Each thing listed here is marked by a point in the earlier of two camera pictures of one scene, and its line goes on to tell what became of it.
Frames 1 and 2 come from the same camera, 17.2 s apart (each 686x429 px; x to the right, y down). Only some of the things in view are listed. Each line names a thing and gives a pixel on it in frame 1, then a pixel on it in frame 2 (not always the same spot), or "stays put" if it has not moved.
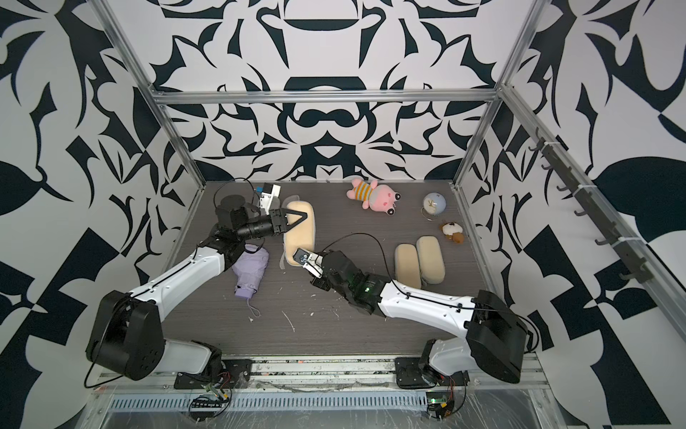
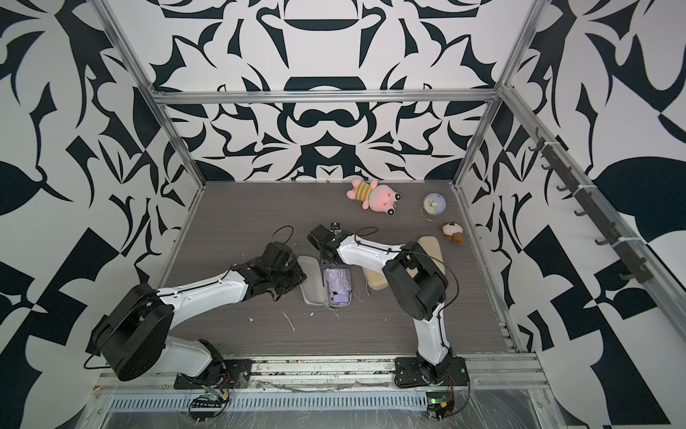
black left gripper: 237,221 to 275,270
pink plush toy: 378,197 stays put
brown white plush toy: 453,231 stays put
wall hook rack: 640,273 stays put
